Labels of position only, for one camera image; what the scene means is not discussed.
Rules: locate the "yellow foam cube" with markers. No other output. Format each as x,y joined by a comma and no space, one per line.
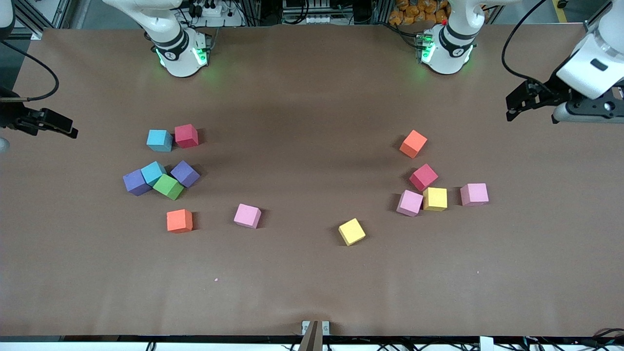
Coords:
435,199
352,232

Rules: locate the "green foam cube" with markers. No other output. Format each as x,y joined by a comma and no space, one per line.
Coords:
168,187

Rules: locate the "purple foam cube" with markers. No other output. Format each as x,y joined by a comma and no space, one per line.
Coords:
185,173
136,182

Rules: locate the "red foam cube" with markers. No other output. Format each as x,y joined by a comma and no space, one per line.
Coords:
186,135
423,177

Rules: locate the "pink foam cube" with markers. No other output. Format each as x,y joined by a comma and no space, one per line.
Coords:
474,194
247,216
409,203

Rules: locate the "white electronics box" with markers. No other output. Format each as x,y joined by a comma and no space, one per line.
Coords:
312,12

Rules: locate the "aluminium frame profile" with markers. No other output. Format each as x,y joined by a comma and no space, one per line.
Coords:
29,24
597,19

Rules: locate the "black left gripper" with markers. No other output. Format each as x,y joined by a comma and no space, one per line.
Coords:
550,90

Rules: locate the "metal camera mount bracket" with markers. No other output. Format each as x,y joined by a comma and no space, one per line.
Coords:
314,336

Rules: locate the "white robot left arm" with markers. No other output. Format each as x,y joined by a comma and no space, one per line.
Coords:
451,53

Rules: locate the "orange foam cube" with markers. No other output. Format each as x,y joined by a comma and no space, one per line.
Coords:
179,221
413,144

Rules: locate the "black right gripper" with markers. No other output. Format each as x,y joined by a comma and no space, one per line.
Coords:
10,118

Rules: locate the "bag of oranges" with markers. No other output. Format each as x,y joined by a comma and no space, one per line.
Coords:
414,12

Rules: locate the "blue foam cube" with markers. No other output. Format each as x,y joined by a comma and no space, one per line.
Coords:
153,172
159,140

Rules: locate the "white power strip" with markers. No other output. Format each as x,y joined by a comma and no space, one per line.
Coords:
212,10

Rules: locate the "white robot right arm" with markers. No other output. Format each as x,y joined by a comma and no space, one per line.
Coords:
178,53

